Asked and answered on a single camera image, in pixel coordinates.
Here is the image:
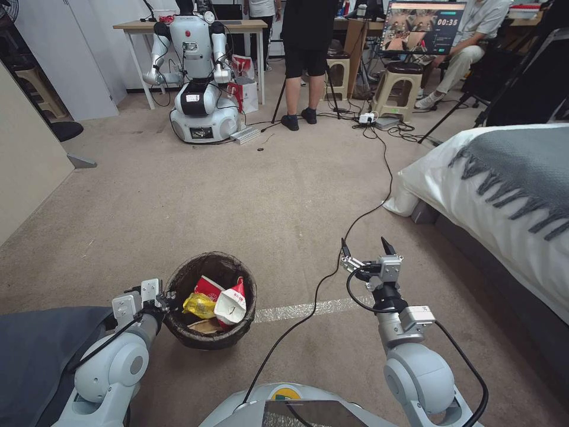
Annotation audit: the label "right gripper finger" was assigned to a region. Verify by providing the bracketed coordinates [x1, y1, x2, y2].
[339, 238, 368, 273]
[380, 236, 404, 264]

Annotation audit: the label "dark woven trash bin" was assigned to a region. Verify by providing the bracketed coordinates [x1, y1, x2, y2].
[163, 251, 258, 351]

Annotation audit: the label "silver floor tape strip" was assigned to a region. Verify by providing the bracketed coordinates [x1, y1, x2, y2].
[254, 297, 375, 324]

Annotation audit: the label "yellow crumpled wrapper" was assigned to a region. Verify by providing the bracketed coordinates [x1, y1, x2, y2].
[183, 291, 218, 320]

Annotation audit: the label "red snack carton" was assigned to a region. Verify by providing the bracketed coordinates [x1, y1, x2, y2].
[193, 275, 224, 304]

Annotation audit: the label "brown cardboard scrap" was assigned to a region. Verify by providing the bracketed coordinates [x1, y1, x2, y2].
[187, 317, 226, 335]

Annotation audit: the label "white red paper bag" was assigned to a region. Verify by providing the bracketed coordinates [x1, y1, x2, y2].
[213, 276, 247, 330]

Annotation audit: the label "white bed duvet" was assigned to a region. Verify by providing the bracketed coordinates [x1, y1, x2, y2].
[382, 123, 569, 328]

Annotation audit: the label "dark grey bed base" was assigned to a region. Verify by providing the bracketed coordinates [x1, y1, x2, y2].
[410, 199, 569, 403]

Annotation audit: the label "dark grey fabric cover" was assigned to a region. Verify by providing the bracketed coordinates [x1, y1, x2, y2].
[0, 305, 117, 427]

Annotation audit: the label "white robot front shell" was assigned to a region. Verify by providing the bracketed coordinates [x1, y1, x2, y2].
[199, 382, 397, 427]

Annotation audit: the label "grey fringed blanket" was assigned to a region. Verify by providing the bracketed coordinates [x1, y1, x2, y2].
[447, 126, 569, 242]

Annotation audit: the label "silver aluminium ramp block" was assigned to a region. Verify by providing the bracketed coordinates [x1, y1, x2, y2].
[229, 126, 261, 146]

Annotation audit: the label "beige plastic stool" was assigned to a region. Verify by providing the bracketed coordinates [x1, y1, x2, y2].
[14, 65, 68, 120]
[325, 50, 353, 102]
[370, 62, 426, 125]

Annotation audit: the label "black tripod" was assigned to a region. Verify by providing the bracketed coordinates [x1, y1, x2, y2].
[417, 17, 569, 145]
[270, 62, 343, 125]

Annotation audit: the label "beige partition board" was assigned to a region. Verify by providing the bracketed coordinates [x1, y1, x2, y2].
[0, 61, 77, 248]

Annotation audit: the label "black round chair base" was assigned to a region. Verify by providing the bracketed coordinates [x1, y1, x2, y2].
[47, 120, 85, 143]

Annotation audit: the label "red white shopping bag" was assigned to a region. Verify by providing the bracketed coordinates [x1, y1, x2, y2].
[226, 53, 260, 115]

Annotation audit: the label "computer monitor with timer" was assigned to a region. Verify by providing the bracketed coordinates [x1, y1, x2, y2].
[379, 0, 468, 56]

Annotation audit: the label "seated person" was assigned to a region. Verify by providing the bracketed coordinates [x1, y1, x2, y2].
[414, 0, 514, 111]

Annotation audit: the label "standing person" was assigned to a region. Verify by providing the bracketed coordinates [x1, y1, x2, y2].
[280, 0, 342, 132]

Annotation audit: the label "white wheeled humanoid robot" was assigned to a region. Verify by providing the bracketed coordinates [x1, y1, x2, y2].
[142, 0, 245, 145]

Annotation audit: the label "wooden table white legs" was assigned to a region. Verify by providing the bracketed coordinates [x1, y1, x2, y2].
[112, 19, 268, 111]

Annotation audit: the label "person behind table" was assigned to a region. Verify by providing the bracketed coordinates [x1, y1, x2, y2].
[247, 0, 283, 73]

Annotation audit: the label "black fan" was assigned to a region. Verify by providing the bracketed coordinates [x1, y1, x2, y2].
[0, 0, 24, 26]

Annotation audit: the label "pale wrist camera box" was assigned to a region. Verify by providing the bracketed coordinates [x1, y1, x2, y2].
[378, 256, 404, 283]
[140, 279, 162, 303]

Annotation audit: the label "long black floor cable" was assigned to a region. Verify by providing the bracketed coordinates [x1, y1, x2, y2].
[238, 125, 394, 412]

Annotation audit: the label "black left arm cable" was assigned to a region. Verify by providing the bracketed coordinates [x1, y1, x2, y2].
[66, 311, 148, 375]

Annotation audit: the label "grey metal foot bracket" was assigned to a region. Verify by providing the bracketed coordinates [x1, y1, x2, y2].
[66, 152, 98, 170]

